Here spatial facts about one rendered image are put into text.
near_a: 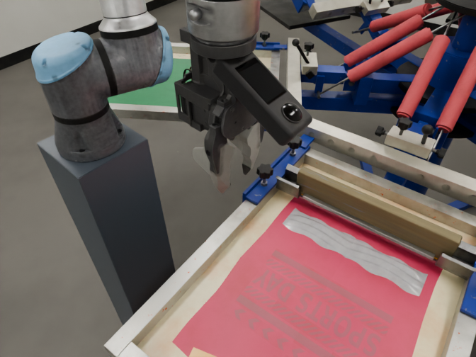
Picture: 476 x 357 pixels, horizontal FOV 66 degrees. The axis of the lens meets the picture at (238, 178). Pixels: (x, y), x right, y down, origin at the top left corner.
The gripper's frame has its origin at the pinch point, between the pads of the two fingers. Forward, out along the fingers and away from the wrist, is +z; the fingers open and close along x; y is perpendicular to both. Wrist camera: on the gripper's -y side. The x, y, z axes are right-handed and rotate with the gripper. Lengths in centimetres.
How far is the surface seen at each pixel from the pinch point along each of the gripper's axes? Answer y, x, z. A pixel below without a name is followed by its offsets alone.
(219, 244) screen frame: 14.0, -9.2, 37.3
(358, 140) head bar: 7, -62, 32
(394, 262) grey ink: -20, -35, 40
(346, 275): -12.8, -24.4, 40.8
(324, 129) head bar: 17, -60, 32
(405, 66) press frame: 17, -123, 35
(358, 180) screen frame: 0, -53, 39
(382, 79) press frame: 19, -106, 34
